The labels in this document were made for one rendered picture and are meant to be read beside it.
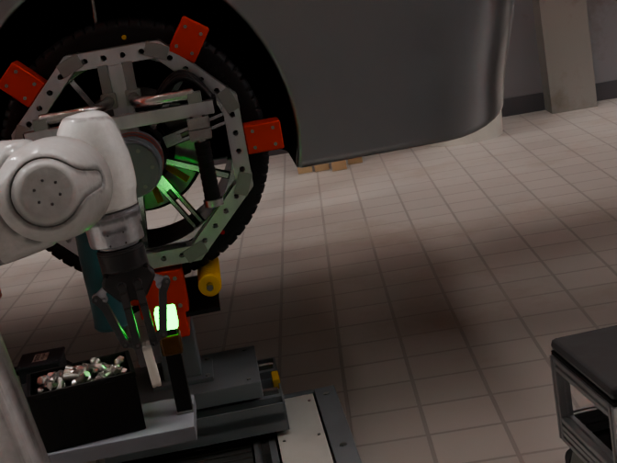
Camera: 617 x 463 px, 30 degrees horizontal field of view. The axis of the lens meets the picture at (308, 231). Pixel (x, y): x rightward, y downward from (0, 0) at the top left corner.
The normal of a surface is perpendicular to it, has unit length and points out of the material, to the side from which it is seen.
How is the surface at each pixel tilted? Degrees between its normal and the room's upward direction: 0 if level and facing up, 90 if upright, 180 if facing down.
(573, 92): 90
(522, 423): 0
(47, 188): 82
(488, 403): 0
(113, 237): 89
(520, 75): 90
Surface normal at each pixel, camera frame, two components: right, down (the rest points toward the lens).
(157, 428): -0.16, -0.96
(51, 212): 0.25, -0.03
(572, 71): 0.01, 0.23
